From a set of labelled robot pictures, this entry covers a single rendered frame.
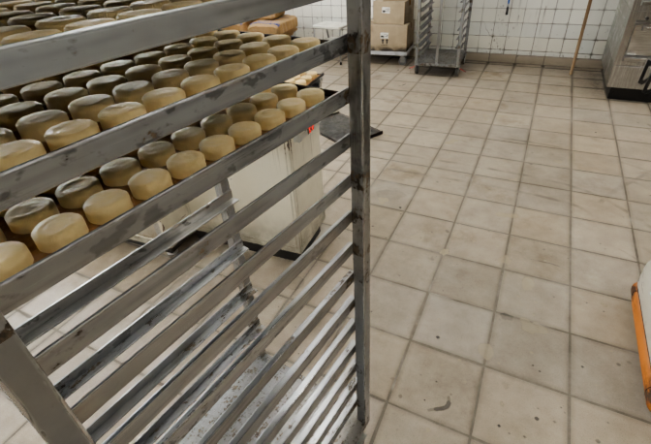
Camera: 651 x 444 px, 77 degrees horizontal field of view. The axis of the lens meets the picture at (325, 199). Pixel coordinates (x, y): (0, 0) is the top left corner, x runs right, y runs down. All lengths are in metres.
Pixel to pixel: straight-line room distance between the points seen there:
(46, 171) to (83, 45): 0.11
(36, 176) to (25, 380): 0.18
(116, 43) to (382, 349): 1.61
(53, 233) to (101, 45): 0.20
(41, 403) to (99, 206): 0.20
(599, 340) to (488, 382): 0.53
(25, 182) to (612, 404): 1.87
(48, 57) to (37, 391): 0.30
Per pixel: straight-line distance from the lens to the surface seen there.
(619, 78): 4.66
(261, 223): 2.14
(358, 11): 0.72
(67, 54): 0.43
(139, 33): 0.46
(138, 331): 1.17
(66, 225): 0.51
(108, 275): 1.05
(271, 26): 5.50
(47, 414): 0.52
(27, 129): 0.54
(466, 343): 1.92
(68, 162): 0.44
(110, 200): 0.53
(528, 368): 1.92
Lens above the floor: 1.49
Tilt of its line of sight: 33 degrees down
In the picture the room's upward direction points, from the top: 4 degrees counter-clockwise
